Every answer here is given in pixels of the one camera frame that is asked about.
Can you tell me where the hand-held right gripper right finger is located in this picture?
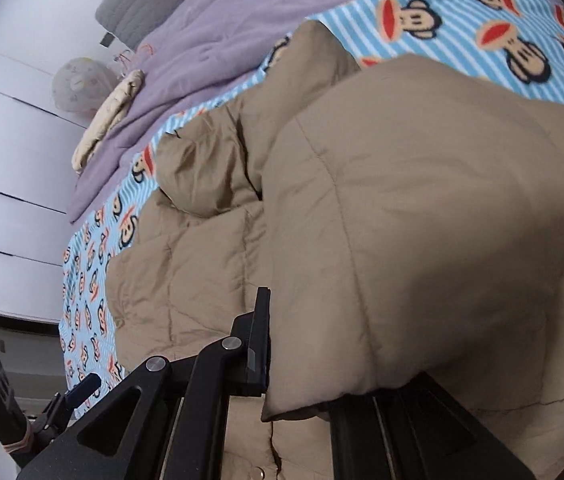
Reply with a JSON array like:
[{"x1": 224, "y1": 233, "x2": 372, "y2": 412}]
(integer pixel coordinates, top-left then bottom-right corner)
[{"x1": 331, "y1": 372, "x2": 534, "y2": 480}]

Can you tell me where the white wardrobe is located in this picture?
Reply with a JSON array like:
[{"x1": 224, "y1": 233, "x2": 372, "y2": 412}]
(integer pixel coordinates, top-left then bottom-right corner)
[{"x1": 0, "y1": 40, "x2": 98, "y2": 326}]

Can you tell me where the white round plush toy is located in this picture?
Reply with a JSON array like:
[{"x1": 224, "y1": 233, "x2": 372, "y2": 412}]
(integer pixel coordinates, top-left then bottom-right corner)
[{"x1": 51, "y1": 56, "x2": 115, "y2": 115}]

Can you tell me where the blue striped monkey-print blanket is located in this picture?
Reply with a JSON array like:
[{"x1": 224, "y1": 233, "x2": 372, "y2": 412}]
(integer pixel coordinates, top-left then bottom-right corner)
[{"x1": 58, "y1": 0, "x2": 564, "y2": 421}]

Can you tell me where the beige quilted cloth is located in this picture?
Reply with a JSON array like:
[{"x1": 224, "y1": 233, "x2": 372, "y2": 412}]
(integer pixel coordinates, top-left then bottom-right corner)
[{"x1": 71, "y1": 69, "x2": 146, "y2": 175}]

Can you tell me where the purple quilt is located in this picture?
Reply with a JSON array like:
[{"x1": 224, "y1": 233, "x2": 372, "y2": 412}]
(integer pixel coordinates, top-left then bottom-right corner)
[{"x1": 68, "y1": 0, "x2": 513, "y2": 225}]

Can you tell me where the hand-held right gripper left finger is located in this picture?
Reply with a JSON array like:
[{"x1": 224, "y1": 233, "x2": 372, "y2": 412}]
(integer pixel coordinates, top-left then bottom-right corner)
[{"x1": 21, "y1": 287, "x2": 272, "y2": 480}]

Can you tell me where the tan padded jacket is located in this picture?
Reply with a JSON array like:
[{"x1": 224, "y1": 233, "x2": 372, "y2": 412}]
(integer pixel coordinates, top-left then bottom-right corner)
[{"x1": 106, "y1": 20, "x2": 564, "y2": 480}]

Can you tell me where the grey pillow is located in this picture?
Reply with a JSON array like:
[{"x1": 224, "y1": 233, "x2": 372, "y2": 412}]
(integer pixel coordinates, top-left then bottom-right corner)
[{"x1": 95, "y1": 0, "x2": 223, "y2": 51}]

